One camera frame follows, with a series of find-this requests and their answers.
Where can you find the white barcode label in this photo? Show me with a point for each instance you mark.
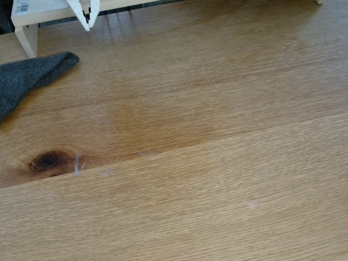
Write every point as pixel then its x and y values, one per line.
pixel 21 6

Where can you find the light wooden riser shelf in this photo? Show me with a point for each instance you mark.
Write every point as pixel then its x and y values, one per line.
pixel 43 11

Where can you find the grey felt cloth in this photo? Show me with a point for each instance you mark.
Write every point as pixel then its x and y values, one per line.
pixel 21 79

